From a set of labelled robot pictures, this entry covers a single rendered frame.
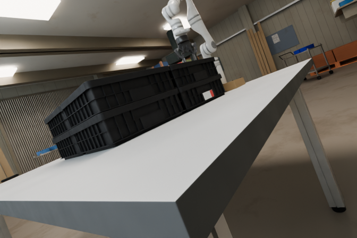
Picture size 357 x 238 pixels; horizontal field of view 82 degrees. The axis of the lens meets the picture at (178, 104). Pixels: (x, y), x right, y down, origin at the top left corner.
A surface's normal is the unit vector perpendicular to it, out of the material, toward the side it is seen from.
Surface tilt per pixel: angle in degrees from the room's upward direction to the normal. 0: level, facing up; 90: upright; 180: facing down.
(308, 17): 90
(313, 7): 90
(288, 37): 90
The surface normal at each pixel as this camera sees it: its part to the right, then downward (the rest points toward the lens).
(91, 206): -0.57, 0.24
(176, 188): -0.37, -0.93
